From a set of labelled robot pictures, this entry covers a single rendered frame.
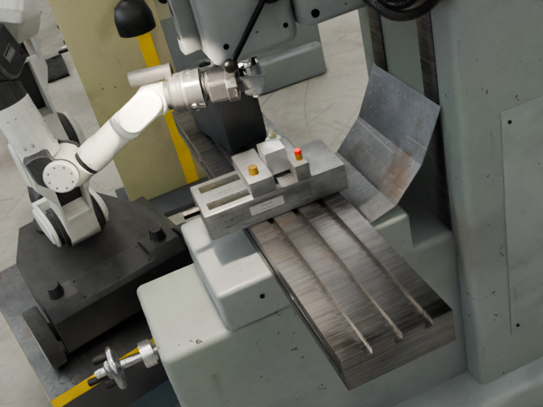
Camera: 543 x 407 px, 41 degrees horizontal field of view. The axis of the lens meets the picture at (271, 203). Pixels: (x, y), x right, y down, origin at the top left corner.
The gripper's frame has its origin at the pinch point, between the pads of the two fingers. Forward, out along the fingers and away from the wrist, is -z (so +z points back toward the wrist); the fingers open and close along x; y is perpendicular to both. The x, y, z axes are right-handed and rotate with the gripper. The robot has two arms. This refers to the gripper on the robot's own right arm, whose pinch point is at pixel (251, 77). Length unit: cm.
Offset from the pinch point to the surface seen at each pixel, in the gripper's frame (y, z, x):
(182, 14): -18.6, 10.3, -5.3
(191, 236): 40.0, 24.8, 1.9
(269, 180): 21.7, 1.1, -9.2
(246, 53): -9.5, -0.8, -10.1
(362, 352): 32, -11, -57
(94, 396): 92, 70, 4
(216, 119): 22.9, 13.8, 29.2
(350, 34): 123, -54, 313
